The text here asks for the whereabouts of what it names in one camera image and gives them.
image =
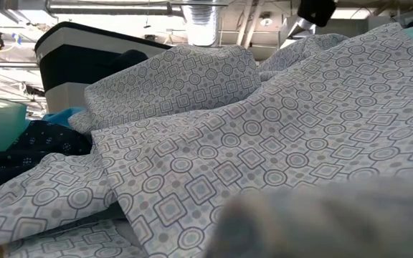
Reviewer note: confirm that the grey geometric patterned cloth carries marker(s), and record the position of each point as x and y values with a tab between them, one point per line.
264	143

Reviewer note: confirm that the bright blue cloth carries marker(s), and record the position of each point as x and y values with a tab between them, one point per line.
61	116

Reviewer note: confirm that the navy dotted cloth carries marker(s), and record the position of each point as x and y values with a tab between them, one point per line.
31	150

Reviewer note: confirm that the navy white fabric bin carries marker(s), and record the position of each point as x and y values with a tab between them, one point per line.
70	46

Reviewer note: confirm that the silver round air duct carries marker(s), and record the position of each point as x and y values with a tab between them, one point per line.
203	21

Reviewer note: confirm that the long horizontal ceiling duct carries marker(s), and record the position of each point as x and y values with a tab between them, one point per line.
113	7

